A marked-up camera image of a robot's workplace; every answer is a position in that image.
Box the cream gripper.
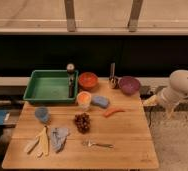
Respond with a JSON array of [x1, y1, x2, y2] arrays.
[[142, 95, 179, 119]]

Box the grey-blue towel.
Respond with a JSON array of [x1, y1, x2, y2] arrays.
[[50, 127, 70, 153]]

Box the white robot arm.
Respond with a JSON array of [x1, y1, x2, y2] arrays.
[[143, 70, 188, 118]]

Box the purple bowl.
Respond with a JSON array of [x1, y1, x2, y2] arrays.
[[119, 76, 141, 95]]

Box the orange carrot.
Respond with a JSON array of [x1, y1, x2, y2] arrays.
[[103, 108, 125, 117]]

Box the blue sponge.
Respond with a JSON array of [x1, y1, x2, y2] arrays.
[[91, 96, 109, 108]]

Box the red bowl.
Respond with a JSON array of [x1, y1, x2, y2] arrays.
[[78, 72, 98, 90]]

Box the orange-filled white cup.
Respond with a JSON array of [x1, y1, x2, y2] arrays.
[[76, 91, 92, 110]]

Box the bunch of dark grapes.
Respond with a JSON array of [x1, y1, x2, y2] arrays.
[[74, 113, 90, 134]]

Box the metal fork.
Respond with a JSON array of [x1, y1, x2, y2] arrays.
[[82, 141, 114, 148]]

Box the green plastic tray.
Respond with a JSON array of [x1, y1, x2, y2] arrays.
[[23, 70, 78, 104]]

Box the blue small cup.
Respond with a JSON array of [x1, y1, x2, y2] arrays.
[[35, 106, 49, 123]]

